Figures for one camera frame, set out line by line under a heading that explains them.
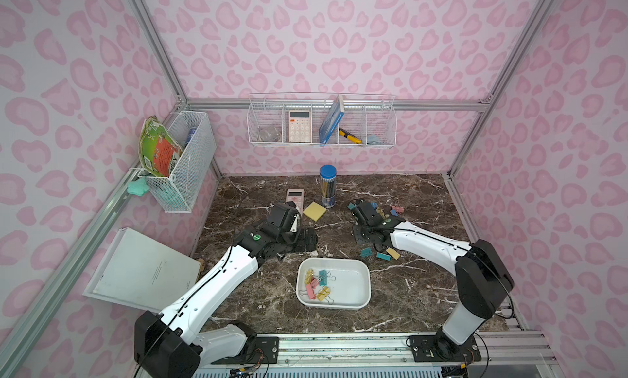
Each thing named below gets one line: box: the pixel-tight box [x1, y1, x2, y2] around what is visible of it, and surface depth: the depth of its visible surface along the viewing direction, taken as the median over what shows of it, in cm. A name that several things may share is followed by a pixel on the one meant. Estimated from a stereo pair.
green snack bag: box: [139, 116, 183, 177], surface depth 73 cm
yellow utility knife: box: [338, 128, 363, 144], surface depth 100 cm
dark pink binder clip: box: [305, 283, 316, 301], surface depth 84 cm
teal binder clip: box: [318, 269, 328, 286], surface depth 88 cm
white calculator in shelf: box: [288, 109, 312, 144], surface depth 97 cm
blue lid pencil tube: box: [318, 164, 338, 208], surface depth 98 cm
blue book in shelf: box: [318, 94, 346, 147], surface depth 90 cm
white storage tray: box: [296, 256, 372, 311], surface depth 87 cm
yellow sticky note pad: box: [302, 201, 328, 222], surface depth 109 cm
